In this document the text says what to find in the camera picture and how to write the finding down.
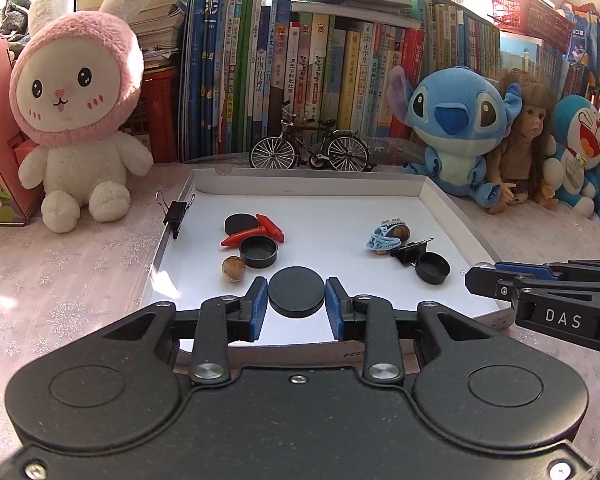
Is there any brown walnut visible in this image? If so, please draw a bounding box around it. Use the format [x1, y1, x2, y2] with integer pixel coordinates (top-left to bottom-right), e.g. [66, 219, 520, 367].
[221, 256, 246, 283]

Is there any large black round lid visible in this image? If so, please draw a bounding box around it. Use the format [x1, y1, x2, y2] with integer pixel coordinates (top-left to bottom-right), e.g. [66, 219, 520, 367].
[268, 266, 325, 318]

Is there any red crayon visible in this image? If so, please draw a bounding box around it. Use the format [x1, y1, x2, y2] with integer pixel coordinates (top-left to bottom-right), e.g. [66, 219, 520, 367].
[256, 214, 285, 243]
[220, 226, 268, 248]

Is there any light blue hair clip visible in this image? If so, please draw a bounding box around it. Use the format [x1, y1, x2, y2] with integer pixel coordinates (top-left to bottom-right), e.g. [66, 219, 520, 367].
[380, 218, 406, 231]
[366, 224, 403, 252]

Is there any black round disc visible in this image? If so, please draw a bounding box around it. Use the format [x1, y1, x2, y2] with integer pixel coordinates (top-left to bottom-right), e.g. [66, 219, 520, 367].
[224, 212, 259, 235]

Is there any black binder clip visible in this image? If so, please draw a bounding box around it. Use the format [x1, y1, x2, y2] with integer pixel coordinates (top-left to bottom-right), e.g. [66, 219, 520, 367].
[390, 238, 431, 266]
[155, 190, 195, 240]

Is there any brown acorn nut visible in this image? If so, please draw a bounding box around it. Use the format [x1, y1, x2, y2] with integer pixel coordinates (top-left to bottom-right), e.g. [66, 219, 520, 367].
[392, 224, 411, 243]

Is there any small black round cap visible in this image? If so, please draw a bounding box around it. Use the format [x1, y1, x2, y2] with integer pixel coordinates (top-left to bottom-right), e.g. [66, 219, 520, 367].
[415, 252, 451, 285]

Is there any white cardboard box tray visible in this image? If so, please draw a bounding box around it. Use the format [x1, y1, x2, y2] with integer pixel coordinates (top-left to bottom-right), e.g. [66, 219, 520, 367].
[138, 166, 515, 361]

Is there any brown haired baby doll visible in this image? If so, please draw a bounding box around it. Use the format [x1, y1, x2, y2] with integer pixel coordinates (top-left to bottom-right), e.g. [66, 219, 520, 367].
[486, 70, 557, 214]

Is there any blue Doraemon plush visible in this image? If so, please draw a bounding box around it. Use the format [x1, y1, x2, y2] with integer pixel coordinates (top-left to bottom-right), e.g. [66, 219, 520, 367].
[543, 94, 600, 218]

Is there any black binder clip on tray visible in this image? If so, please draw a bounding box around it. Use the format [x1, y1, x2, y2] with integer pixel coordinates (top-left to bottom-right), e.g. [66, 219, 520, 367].
[155, 190, 195, 240]

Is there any black miniature bicycle model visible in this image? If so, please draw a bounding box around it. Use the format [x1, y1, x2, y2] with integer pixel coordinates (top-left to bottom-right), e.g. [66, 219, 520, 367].
[249, 101, 376, 172]

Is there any blue Stitch plush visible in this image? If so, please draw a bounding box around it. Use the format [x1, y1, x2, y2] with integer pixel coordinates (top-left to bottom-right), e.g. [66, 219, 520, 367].
[386, 66, 522, 208]

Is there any pink snowflake tablecloth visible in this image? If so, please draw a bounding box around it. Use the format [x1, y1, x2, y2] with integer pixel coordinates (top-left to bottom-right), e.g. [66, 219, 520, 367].
[0, 165, 600, 463]

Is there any row of books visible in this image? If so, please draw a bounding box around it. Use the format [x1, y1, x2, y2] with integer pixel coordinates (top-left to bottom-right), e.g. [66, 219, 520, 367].
[76, 0, 600, 162]

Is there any red storage box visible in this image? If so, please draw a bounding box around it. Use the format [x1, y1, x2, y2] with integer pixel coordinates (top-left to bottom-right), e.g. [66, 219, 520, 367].
[120, 66, 180, 164]

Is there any red plastic basket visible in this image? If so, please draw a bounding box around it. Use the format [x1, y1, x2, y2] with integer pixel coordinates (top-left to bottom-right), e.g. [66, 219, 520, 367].
[491, 0, 573, 53]

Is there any pink triangular house box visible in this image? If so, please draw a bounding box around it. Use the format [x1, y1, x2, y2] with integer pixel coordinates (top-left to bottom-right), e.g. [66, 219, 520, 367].
[0, 35, 43, 226]

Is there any pink hooded bunny plush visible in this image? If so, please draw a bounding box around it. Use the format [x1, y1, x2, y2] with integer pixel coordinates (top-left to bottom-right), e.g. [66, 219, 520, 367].
[9, 0, 154, 233]

